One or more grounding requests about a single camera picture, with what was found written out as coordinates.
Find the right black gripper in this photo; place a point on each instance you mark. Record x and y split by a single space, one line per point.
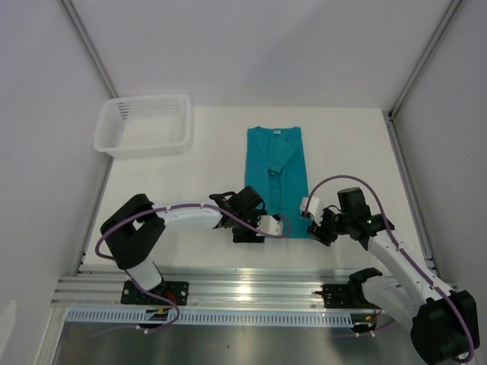
318 232

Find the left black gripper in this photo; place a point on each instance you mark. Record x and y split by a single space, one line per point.
248 237

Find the teal t shirt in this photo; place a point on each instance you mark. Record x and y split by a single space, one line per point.
276 169

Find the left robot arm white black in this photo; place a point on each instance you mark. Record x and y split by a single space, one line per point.
132 232

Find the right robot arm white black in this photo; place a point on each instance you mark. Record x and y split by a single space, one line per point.
442 322

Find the white perforated plastic basket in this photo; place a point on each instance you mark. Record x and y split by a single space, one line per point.
145 126

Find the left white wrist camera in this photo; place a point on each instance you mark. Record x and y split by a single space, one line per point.
269 226

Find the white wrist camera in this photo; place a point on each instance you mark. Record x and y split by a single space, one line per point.
310 207
269 226

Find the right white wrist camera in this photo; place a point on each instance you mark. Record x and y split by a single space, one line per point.
310 207

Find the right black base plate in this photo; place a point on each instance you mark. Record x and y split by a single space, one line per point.
343 296

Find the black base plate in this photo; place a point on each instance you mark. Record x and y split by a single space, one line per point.
175 291
343 296

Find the aluminium mounting rail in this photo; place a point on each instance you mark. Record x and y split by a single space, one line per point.
210 288

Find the right aluminium side rail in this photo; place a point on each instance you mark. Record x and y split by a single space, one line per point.
412 198

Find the aluminium side rail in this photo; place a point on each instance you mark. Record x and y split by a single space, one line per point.
82 251
412 198

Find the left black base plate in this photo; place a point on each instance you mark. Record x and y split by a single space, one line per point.
175 291

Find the left aluminium side rail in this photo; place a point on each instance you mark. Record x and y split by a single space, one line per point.
82 251

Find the white slotted cable duct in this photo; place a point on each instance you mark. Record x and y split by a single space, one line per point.
210 317

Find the right aluminium frame post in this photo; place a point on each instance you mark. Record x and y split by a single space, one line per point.
446 21

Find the aluminium frame post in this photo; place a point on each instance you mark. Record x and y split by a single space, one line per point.
446 21
84 39

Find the left aluminium frame post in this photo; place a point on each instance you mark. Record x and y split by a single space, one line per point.
84 39

